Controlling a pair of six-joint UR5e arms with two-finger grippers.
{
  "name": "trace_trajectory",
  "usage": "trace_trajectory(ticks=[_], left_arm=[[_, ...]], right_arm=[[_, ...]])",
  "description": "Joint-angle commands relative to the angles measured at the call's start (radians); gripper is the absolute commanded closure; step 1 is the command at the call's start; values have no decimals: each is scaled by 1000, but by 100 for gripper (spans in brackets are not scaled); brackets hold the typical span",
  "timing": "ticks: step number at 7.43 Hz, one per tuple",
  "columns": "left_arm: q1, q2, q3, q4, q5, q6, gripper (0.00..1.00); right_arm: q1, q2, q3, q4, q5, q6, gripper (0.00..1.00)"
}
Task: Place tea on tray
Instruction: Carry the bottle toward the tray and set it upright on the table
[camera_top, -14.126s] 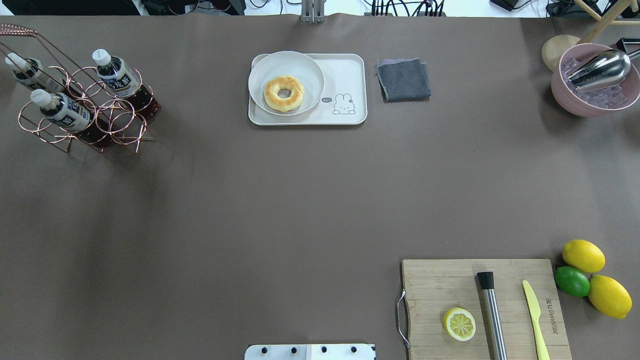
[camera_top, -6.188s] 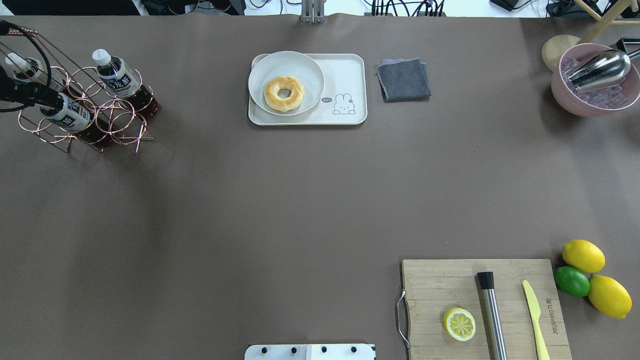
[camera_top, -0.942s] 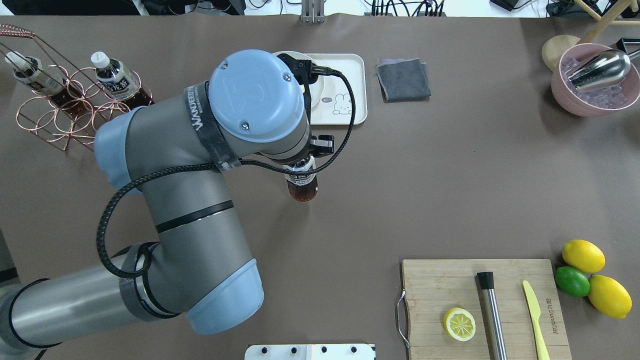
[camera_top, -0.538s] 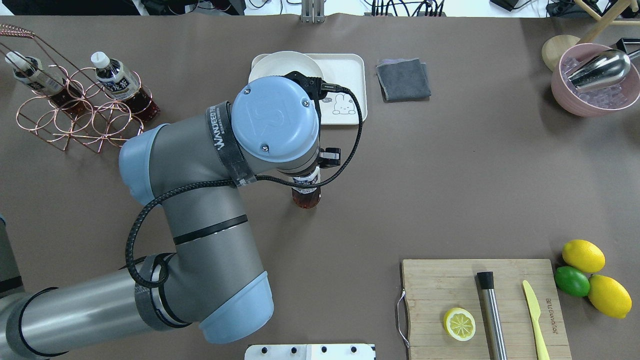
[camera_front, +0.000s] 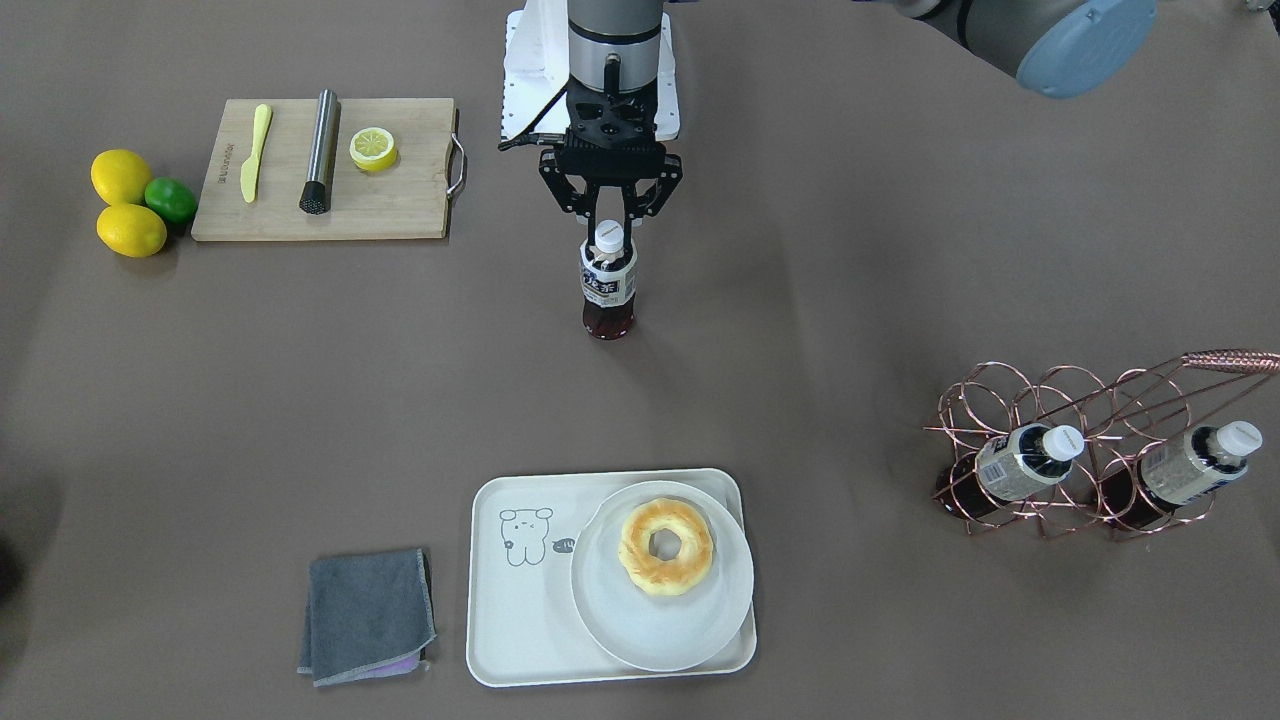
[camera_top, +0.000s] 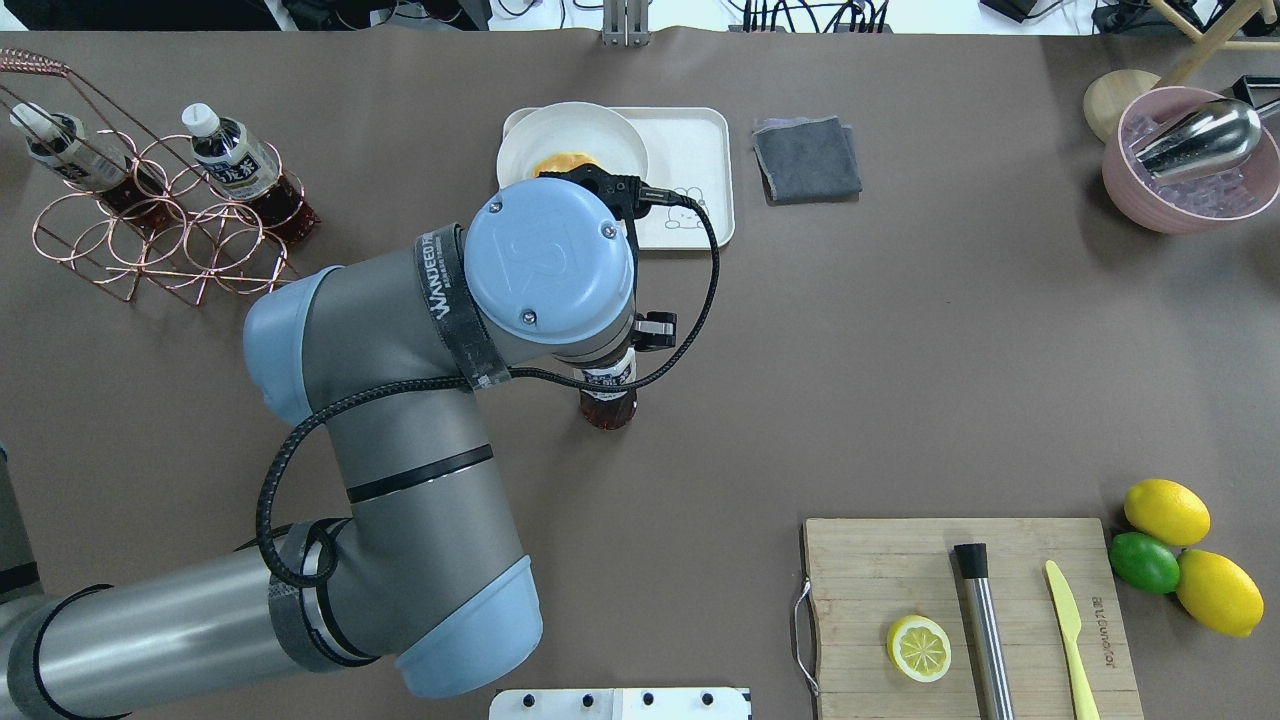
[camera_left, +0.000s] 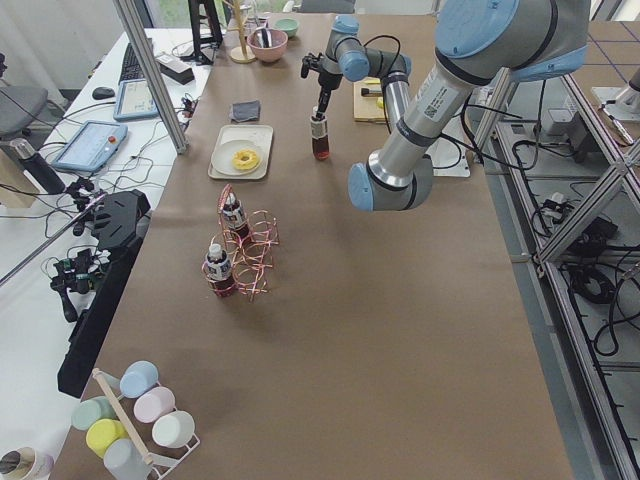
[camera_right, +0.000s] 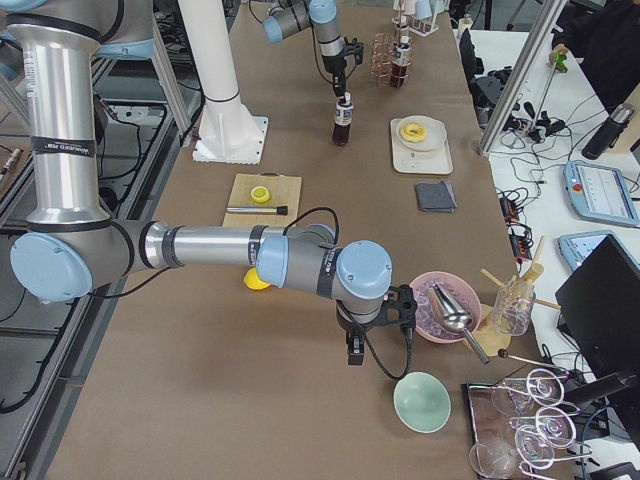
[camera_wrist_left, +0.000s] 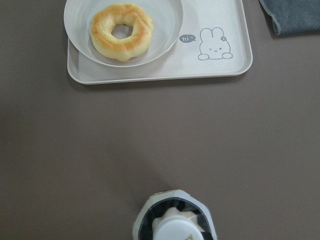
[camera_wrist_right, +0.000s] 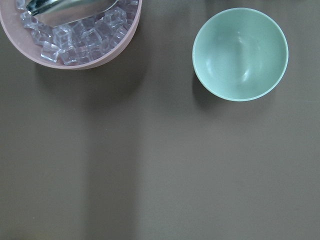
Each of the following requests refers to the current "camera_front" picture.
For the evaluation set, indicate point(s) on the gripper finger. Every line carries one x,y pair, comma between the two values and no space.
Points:
588,240
633,212

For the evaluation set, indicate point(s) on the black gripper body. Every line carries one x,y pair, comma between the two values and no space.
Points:
559,184

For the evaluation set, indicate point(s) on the tea bottle dark liquid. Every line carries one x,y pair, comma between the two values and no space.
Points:
609,292

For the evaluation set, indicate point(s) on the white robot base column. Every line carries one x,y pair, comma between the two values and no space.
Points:
549,43

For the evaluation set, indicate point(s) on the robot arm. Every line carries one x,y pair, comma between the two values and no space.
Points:
1058,49

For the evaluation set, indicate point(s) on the cream serving tray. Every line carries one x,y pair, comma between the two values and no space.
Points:
522,624

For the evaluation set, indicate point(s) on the wooden cutting board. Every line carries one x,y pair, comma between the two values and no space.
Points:
406,202

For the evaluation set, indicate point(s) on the half lemon slice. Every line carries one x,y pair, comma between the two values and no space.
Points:
373,149

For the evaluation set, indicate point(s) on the metal muddler rod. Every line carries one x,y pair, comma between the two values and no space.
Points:
315,195

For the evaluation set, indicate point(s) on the yellow plastic knife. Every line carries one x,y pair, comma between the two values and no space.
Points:
250,168

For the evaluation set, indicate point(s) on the glazed donut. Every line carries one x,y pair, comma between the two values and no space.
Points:
666,577

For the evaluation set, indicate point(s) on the green lime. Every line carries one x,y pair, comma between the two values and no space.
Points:
171,199

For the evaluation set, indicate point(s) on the white round plate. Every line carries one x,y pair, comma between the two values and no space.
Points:
662,634

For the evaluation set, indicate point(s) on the yellow lemon near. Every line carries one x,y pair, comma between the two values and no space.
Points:
132,230

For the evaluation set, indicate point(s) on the yellow lemon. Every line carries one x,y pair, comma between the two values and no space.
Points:
132,230
120,176

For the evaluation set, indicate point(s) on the yellow lemon far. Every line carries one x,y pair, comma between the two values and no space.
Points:
120,176

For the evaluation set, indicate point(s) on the grey folded cloth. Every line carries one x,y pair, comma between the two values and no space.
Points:
367,616

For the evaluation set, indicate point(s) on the copper wire bottle rack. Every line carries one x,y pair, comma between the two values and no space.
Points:
1120,420

